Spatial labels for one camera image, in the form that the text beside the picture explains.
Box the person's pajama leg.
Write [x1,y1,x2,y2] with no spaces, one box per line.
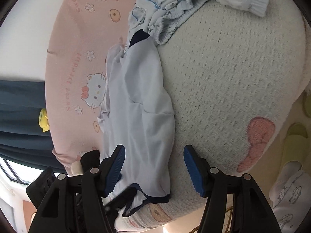
[269,161,309,233]

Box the white shirt with navy trim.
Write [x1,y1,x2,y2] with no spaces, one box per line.
[97,28,175,217]

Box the pink and cream printed blanket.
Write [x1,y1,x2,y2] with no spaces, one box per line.
[45,0,308,231]

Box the cream folded garment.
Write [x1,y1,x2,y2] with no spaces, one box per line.
[70,162,83,176]

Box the black folded garment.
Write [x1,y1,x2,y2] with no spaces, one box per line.
[80,150,101,173]

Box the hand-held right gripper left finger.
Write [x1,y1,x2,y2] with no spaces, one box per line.
[28,145,126,233]

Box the window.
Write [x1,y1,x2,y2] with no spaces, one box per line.
[0,157,33,185]

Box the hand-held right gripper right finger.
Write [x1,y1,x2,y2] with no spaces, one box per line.
[183,145,280,233]

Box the white cartoon print pajamas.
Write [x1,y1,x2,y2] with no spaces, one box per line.
[128,0,270,45]

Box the dark blue curtain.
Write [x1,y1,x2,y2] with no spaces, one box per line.
[0,79,64,173]

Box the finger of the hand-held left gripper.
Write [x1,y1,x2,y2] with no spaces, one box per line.
[104,188,138,217]

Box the yellow plush clip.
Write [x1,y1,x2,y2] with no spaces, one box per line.
[39,109,50,133]

